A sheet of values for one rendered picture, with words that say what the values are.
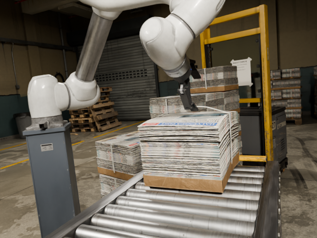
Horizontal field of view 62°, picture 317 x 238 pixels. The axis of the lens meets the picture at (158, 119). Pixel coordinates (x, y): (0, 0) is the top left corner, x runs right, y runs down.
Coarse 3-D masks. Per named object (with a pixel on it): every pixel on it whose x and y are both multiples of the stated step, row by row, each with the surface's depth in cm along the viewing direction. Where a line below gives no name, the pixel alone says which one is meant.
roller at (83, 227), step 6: (78, 228) 72; (84, 228) 71; (90, 228) 71; (96, 228) 71; (102, 228) 70; (78, 234) 71; (84, 234) 70; (90, 234) 69; (96, 234) 69; (102, 234) 68; (108, 234) 68; (114, 234) 67; (120, 234) 67; (126, 234) 66; (132, 234) 66; (138, 234) 66
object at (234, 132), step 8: (184, 112) 118; (192, 112) 115; (200, 112) 112; (208, 112) 109; (232, 112) 103; (232, 120) 104; (232, 128) 104; (232, 136) 103; (232, 144) 105; (232, 152) 105
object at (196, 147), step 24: (168, 120) 95; (192, 120) 91; (216, 120) 87; (144, 144) 93; (168, 144) 89; (192, 144) 86; (216, 144) 83; (144, 168) 96; (168, 168) 92; (192, 168) 88; (216, 168) 84
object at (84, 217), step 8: (136, 176) 110; (128, 184) 101; (112, 192) 95; (120, 192) 94; (104, 200) 88; (112, 200) 88; (88, 208) 83; (96, 208) 83; (104, 208) 84; (80, 216) 78; (88, 216) 78; (64, 224) 74; (72, 224) 74; (80, 224) 74; (88, 224) 77; (56, 232) 70; (64, 232) 70; (72, 232) 71
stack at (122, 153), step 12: (132, 132) 205; (96, 144) 180; (108, 144) 170; (120, 144) 163; (132, 144) 160; (108, 156) 173; (120, 156) 164; (132, 156) 156; (108, 168) 175; (120, 168) 165; (132, 168) 158; (108, 180) 177; (120, 180) 168; (108, 192) 178
